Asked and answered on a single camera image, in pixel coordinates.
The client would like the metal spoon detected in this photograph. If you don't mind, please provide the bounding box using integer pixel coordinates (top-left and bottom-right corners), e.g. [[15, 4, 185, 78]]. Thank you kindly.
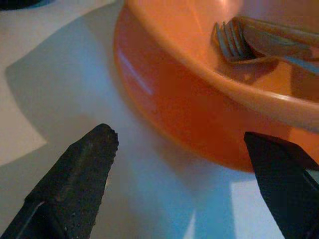
[[236, 15, 319, 57]]

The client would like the metal fork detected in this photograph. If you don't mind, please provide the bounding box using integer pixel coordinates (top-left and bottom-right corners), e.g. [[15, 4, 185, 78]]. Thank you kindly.
[[211, 20, 319, 76]]

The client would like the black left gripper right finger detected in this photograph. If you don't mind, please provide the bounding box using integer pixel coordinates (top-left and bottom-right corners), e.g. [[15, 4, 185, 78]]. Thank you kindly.
[[243, 131, 319, 239]]

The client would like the orange plastic bowl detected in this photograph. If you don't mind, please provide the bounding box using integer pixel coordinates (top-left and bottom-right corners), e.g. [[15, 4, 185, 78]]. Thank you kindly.
[[113, 0, 319, 173]]

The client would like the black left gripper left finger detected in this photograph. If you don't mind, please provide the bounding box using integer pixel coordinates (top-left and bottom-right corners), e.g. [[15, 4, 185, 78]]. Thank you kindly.
[[0, 123, 120, 239]]

